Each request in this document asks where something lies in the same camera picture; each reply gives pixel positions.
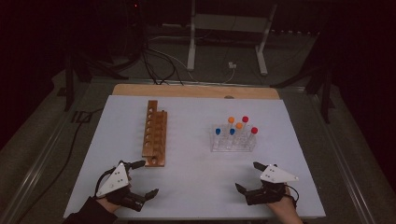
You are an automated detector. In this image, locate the wooden test tube rack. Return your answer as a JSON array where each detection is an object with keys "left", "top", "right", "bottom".
[{"left": 141, "top": 99, "right": 168, "bottom": 168}]

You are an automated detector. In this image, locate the clear acrylic test tube rack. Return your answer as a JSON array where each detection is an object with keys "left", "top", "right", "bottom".
[{"left": 209, "top": 122, "right": 258, "bottom": 153}]

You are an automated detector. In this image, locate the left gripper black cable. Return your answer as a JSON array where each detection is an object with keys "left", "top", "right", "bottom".
[{"left": 93, "top": 160, "right": 132, "bottom": 198}]

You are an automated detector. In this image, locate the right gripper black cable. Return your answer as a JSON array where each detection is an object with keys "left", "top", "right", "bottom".
[{"left": 284, "top": 184, "right": 300, "bottom": 209}]

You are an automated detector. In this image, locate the person's left hand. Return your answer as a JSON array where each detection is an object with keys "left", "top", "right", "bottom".
[{"left": 96, "top": 197, "right": 121, "bottom": 215}]

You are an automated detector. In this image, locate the black cable bundle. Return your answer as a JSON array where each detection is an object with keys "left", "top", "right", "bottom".
[{"left": 140, "top": 41, "right": 185, "bottom": 86}]

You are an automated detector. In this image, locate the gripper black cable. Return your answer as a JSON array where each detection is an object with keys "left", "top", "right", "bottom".
[
  {"left": 93, "top": 160, "right": 132, "bottom": 198},
  {"left": 284, "top": 184, "right": 300, "bottom": 209}
]

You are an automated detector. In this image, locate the person's right hand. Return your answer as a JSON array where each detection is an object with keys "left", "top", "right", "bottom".
[{"left": 265, "top": 186, "right": 304, "bottom": 224}]

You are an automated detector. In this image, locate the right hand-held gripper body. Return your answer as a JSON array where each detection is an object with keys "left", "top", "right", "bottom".
[{"left": 244, "top": 164, "right": 300, "bottom": 206}]

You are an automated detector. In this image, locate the black tripod stand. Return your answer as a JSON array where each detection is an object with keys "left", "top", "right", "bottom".
[
  {"left": 62, "top": 50, "right": 129, "bottom": 112},
  {"left": 270, "top": 57, "right": 336, "bottom": 124}
]

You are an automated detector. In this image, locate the black floor cable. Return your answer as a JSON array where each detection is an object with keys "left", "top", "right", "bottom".
[{"left": 15, "top": 107, "right": 105, "bottom": 224}]

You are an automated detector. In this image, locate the white metal stand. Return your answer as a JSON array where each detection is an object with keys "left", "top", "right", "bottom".
[{"left": 186, "top": 0, "right": 278, "bottom": 77}]

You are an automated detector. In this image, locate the white table mat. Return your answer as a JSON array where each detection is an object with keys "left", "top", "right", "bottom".
[{"left": 64, "top": 94, "right": 326, "bottom": 219}]

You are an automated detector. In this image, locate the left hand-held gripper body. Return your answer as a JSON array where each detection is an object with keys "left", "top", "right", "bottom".
[{"left": 95, "top": 161, "right": 148, "bottom": 213}]

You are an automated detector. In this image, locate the white cable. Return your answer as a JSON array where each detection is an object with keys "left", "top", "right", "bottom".
[{"left": 186, "top": 66, "right": 236, "bottom": 85}]

